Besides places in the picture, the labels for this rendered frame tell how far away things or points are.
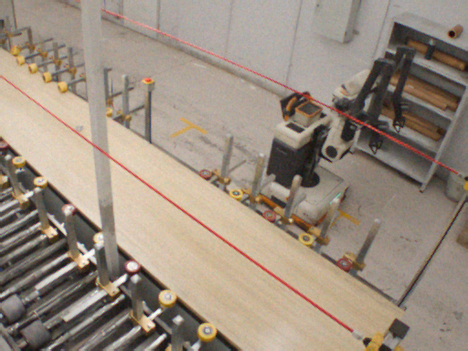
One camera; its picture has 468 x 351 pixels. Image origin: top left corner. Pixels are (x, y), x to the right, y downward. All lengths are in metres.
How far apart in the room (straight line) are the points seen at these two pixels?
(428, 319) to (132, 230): 2.35
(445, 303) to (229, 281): 2.14
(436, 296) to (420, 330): 0.40
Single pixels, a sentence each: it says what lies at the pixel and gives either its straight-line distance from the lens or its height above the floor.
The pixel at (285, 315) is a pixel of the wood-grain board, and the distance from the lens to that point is 2.04.
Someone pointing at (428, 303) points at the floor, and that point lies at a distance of 3.68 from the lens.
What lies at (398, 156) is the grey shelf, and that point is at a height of 0.14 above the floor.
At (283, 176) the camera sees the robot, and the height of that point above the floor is 0.39.
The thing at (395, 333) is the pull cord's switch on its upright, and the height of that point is 1.81.
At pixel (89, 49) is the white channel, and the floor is 1.99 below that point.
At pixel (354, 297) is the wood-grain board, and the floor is 0.90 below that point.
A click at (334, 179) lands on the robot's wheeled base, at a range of 3.91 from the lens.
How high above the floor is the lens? 2.57
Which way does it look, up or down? 41 degrees down
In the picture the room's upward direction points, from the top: 5 degrees clockwise
